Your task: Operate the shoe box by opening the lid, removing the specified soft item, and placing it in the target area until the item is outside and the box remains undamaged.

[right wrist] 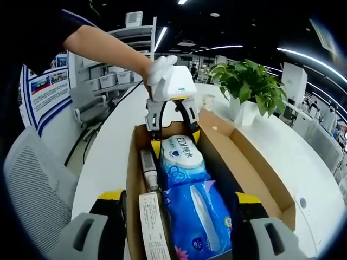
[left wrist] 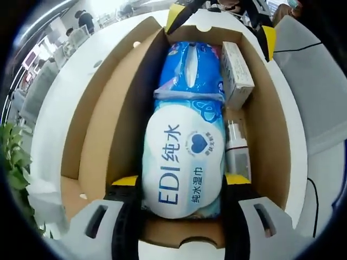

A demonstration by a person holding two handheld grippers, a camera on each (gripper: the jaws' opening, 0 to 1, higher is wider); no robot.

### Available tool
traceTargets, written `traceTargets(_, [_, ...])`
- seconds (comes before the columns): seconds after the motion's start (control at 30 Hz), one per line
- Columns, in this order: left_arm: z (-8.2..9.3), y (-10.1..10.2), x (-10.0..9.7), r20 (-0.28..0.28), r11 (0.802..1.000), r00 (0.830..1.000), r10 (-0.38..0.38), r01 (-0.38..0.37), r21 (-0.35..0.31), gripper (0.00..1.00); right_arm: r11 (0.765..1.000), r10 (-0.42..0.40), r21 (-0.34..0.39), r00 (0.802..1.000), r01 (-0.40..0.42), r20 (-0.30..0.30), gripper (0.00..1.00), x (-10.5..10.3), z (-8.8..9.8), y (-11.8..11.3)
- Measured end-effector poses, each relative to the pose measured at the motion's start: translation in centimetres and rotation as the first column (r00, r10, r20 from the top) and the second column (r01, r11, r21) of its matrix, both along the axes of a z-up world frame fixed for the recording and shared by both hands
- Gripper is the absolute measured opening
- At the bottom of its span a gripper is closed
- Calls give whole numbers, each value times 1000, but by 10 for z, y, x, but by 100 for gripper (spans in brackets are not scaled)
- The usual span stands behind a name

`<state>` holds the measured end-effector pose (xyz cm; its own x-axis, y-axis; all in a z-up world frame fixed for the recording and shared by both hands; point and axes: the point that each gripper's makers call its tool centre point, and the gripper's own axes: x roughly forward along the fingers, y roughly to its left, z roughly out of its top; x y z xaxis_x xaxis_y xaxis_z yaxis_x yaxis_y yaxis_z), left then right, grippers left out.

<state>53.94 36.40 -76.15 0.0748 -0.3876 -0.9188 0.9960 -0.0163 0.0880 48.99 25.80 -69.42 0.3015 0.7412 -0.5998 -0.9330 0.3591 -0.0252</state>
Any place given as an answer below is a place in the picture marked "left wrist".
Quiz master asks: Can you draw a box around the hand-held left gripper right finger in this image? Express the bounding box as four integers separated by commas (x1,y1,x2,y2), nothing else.
221,173,295,260

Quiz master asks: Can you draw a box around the small white carton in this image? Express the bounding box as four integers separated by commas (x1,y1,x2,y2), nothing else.
220,41,255,111

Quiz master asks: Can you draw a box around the white blue wet wipes pack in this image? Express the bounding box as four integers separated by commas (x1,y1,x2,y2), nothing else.
140,88,228,220

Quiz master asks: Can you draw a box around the brown cardboard shoe box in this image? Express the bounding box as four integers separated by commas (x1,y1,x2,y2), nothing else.
60,16,290,249

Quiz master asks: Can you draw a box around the green potted plant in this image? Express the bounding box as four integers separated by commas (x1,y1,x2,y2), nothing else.
0,123,54,241

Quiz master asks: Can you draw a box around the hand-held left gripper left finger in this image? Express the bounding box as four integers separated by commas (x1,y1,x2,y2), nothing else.
65,174,144,260

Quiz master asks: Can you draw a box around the small clear bottle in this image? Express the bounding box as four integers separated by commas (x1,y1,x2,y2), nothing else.
223,118,252,178

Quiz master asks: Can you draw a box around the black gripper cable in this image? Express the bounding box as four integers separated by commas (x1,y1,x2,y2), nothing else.
275,40,324,54
306,176,320,237

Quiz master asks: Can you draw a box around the pink display screen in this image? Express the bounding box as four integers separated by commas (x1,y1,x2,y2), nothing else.
23,50,37,67

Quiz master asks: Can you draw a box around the blue soft tissue pack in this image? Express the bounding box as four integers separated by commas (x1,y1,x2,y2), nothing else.
158,40,226,96

